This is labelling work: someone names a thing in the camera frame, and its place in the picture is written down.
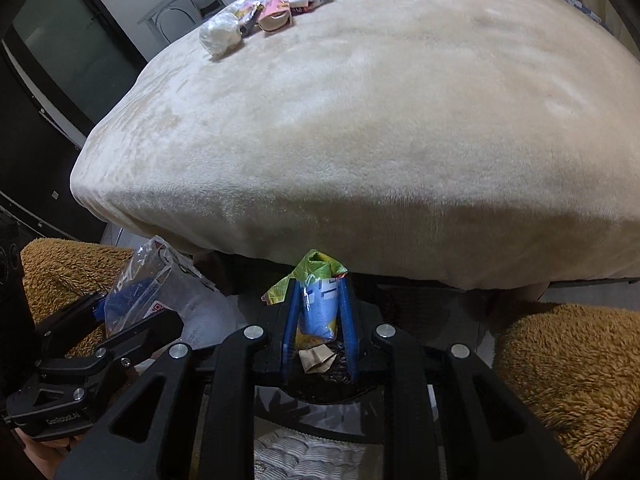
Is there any clear plastic cup red print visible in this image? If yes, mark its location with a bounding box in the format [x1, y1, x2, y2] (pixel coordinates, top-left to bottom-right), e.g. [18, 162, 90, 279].
[104, 236, 226, 336]

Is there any green blue snack bag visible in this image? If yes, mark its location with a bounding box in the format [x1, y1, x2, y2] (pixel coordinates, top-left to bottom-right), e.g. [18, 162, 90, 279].
[262, 249, 348, 341]

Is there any white plastic ball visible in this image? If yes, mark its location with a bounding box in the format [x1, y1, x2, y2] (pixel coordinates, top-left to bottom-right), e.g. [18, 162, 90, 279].
[198, 12, 242, 58]

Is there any white yellow wrapper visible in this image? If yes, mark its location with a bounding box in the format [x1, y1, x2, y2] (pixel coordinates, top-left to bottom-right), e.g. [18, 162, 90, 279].
[227, 0, 264, 37]

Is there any brown paper bag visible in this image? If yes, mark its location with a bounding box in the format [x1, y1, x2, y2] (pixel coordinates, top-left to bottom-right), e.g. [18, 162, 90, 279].
[297, 344, 336, 374]

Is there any black trash bag bin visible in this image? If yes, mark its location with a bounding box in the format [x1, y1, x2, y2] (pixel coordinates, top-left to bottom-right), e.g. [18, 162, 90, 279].
[249, 328, 436, 441]

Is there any bare left hand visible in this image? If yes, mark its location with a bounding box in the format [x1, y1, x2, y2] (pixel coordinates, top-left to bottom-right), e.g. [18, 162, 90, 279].
[15, 429, 85, 479]

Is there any brown fuzzy rug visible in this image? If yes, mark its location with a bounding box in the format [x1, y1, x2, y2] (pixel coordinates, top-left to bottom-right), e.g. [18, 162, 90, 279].
[492, 304, 639, 479]

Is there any frosted glass door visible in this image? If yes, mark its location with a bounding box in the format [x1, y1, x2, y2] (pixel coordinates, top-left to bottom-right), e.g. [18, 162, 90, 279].
[1, 0, 145, 148]

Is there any beige plush bed blanket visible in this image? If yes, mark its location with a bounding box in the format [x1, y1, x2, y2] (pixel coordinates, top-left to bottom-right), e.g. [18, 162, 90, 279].
[70, 0, 639, 289]

